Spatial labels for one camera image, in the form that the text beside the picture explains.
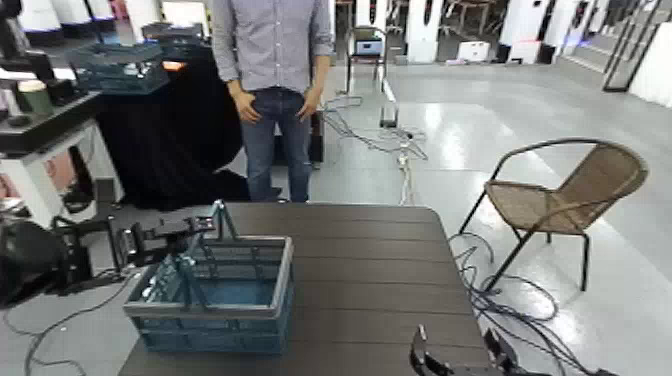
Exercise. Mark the black computer mouse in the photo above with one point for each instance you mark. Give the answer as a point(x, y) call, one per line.
point(20, 120)

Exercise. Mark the white box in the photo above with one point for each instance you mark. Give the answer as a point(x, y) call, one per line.
point(472, 51)

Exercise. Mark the blue crate with items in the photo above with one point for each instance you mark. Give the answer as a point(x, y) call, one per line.
point(118, 68)

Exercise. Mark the white desk with black top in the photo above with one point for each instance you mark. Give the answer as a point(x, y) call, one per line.
point(47, 157)

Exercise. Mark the green cup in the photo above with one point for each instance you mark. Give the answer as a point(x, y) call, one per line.
point(36, 97)

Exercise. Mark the dark grey crate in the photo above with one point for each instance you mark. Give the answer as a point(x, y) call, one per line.
point(176, 39)

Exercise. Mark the person's left hand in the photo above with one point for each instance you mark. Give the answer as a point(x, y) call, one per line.
point(310, 106)

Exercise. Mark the metal cart with screen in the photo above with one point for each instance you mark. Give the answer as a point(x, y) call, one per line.
point(367, 47)

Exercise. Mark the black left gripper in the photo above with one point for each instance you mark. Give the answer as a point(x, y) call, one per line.
point(137, 244)

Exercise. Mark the black metal frame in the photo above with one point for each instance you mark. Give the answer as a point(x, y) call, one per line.
point(630, 47)

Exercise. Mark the orange object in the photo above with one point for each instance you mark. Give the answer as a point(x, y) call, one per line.
point(174, 66)

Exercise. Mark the person's left forearm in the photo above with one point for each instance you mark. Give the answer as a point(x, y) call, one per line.
point(320, 73)

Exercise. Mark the white pillar with black stripe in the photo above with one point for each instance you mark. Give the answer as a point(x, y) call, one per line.
point(424, 31)

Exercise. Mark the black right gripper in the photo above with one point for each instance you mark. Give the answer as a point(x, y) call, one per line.
point(498, 372)

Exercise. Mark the brown wicker chair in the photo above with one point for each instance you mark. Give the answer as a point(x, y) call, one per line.
point(551, 204)

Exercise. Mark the person in grey shirt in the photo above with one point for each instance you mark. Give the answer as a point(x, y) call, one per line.
point(273, 47)

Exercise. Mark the wide white pillar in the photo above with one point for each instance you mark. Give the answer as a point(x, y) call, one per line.
point(525, 26)

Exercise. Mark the person's right forearm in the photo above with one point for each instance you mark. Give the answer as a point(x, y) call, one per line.
point(237, 86)

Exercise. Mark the black draped cloth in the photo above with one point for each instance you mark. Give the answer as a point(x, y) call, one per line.
point(173, 136)

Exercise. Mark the small metal stand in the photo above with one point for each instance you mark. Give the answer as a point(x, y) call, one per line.
point(388, 113)

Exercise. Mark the person's right hand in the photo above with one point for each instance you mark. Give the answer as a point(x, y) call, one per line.
point(246, 107)

